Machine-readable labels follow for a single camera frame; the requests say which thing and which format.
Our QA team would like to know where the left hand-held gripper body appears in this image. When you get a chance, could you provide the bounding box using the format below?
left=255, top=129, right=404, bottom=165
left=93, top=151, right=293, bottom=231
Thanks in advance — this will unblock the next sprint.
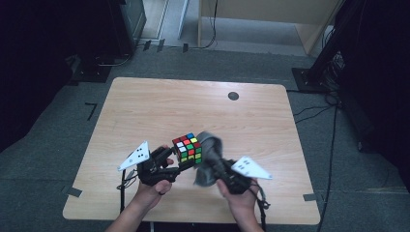
left=117, top=140, right=181, bottom=188

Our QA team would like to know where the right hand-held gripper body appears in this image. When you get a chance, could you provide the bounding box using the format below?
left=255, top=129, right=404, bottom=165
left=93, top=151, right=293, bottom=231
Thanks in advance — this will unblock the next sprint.
left=220, top=156, right=274, bottom=195

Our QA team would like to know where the multicoloured puzzle cube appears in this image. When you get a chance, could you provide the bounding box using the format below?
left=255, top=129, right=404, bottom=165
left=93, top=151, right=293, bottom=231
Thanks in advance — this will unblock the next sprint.
left=171, top=132, right=203, bottom=164

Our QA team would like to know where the person's right hand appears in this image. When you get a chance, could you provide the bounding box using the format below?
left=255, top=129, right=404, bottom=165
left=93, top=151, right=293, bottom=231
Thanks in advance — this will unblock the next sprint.
left=216, top=179, right=259, bottom=222

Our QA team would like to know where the person's left hand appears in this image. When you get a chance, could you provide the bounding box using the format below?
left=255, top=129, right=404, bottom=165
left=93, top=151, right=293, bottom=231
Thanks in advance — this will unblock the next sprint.
left=132, top=178, right=174, bottom=211

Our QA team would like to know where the black tape floor mark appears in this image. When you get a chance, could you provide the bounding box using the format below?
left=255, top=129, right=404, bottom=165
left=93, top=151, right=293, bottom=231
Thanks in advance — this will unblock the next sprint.
left=84, top=101, right=99, bottom=122

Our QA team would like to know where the black cabinet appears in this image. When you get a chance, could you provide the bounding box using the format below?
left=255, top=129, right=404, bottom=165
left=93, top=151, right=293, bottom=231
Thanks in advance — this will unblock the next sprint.
left=105, top=0, right=148, bottom=57

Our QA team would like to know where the black metal stand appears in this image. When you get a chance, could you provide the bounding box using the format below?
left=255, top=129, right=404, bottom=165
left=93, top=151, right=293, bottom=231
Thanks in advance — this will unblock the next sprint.
left=291, top=0, right=366, bottom=95

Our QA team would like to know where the light wooden cabinet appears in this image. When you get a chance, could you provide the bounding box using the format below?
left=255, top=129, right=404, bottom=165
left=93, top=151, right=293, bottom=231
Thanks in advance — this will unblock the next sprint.
left=197, top=0, right=342, bottom=56

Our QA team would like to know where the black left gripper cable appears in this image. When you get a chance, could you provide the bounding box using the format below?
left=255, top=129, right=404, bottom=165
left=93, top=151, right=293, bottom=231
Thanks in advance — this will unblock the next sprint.
left=116, top=168, right=140, bottom=215

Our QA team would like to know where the long black floor cable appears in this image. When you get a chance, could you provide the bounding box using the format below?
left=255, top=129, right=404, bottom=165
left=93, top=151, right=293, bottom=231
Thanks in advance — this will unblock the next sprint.
left=316, top=104, right=339, bottom=232

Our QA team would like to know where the coiled black cable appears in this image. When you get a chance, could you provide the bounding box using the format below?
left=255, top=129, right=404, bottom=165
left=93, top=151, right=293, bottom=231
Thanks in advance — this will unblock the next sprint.
left=95, top=52, right=133, bottom=68

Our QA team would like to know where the black stand base plate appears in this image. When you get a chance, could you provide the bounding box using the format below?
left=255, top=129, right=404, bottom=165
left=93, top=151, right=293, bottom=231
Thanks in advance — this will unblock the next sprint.
left=69, top=54, right=114, bottom=84

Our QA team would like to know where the black hanging cable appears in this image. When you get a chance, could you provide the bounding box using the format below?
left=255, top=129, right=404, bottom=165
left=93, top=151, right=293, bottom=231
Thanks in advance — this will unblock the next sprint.
left=188, top=0, right=219, bottom=50

